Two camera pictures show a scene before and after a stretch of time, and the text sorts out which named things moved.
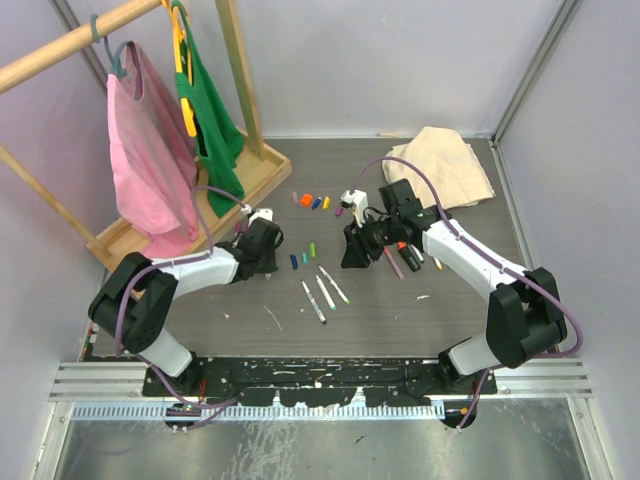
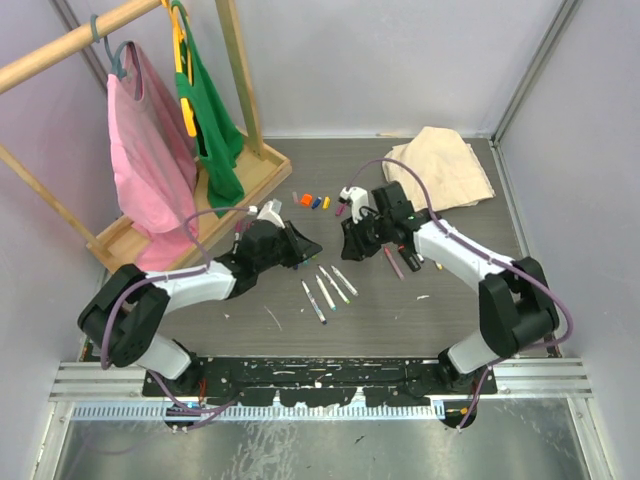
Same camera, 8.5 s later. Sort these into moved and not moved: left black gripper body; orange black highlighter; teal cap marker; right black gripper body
Moved: left black gripper body
Not moved: right black gripper body; orange black highlighter; teal cap marker
